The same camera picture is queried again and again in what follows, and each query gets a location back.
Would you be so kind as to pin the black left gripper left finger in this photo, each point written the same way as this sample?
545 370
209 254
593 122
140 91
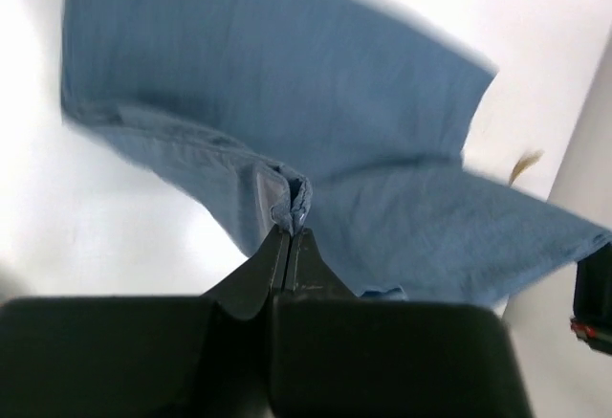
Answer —
155 356

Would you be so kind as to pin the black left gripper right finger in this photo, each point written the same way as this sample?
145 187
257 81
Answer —
336 355

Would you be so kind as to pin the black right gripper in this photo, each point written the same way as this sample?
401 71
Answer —
591 321

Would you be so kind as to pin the blue cloth placemat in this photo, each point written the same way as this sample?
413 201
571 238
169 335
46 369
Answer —
320 114

